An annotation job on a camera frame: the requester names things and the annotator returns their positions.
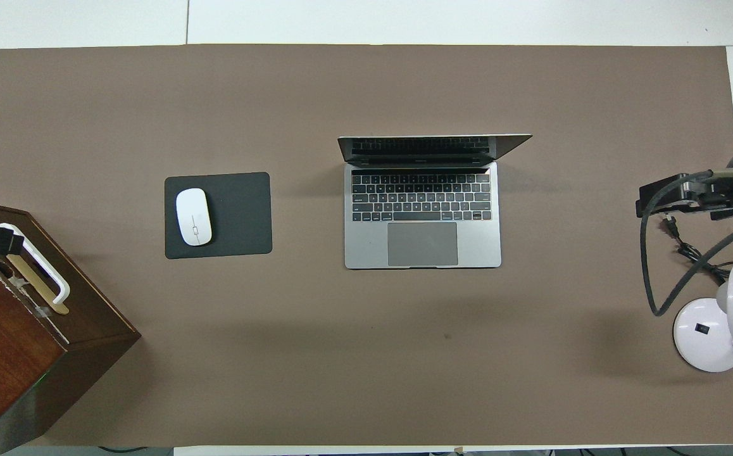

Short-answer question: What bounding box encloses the silver grey laptop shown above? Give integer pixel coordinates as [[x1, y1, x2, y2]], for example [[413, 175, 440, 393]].
[[337, 134, 533, 270]]

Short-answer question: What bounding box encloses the dark brown wooden box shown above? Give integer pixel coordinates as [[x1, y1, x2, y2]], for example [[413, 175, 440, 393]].
[[0, 198, 142, 454]]

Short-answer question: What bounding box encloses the white desk lamp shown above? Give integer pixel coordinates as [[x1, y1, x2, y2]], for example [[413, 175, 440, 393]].
[[673, 262, 733, 373]]

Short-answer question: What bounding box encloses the white computer mouse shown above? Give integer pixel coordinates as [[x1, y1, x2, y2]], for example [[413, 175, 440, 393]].
[[175, 188, 213, 246]]

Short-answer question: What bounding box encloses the black mouse pad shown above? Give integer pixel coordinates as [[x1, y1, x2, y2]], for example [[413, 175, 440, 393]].
[[164, 172, 273, 260]]

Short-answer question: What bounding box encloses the brown table mat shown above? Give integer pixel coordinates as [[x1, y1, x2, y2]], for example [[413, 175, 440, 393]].
[[0, 44, 733, 447]]

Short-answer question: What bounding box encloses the black lamp power cable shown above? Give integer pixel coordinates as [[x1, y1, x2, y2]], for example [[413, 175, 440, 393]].
[[658, 215, 731, 284]]

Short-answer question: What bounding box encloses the white box handle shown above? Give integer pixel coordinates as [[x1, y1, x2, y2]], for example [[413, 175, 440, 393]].
[[0, 223, 71, 305]]

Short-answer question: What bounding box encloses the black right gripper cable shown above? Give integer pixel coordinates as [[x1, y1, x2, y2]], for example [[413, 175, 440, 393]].
[[640, 166, 733, 317]]

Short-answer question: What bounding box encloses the brass handle plate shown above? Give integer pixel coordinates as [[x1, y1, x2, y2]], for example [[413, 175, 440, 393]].
[[0, 250, 70, 315]]

